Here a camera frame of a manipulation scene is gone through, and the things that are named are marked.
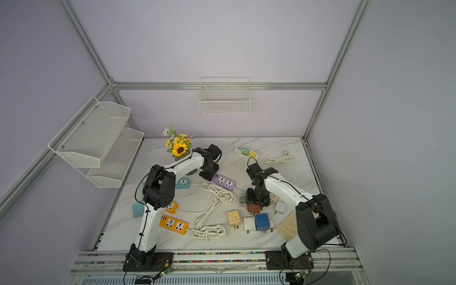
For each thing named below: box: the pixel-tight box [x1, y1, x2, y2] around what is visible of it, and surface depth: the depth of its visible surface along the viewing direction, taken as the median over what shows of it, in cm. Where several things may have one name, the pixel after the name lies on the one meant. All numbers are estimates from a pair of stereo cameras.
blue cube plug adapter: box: [254, 213, 271, 234], surface depth 82 cm
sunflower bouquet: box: [162, 123, 193, 162], surface depth 84 cm
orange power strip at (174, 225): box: [159, 214, 189, 236], surface depth 82 cm
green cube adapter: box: [241, 147, 249, 157], surface depth 107 cm
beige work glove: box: [276, 210, 298, 242], surface depth 85 cm
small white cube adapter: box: [274, 200, 287, 215], surface depth 90 cm
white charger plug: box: [243, 216, 256, 236], surface depth 83 cm
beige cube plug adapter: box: [227, 210, 242, 230], surface depth 82 cm
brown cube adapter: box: [247, 201, 261, 217], surface depth 83 cm
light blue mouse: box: [131, 201, 145, 218], surface depth 89 cm
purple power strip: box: [211, 173, 236, 192], surface depth 97 cm
